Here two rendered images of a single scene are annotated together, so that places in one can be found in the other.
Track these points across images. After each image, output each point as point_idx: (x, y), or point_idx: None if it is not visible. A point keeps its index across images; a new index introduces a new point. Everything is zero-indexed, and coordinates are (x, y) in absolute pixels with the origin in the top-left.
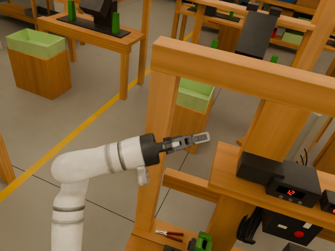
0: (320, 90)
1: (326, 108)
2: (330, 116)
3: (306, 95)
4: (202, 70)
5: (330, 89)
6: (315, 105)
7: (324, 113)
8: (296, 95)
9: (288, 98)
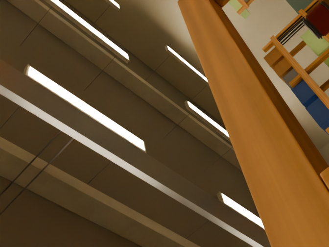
0: (271, 215)
1: (292, 171)
2: (299, 149)
3: (296, 219)
4: None
5: (259, 209)
6: (300, 187)
7: (302, 159)
8: (309, 234)
9: (327, 237)
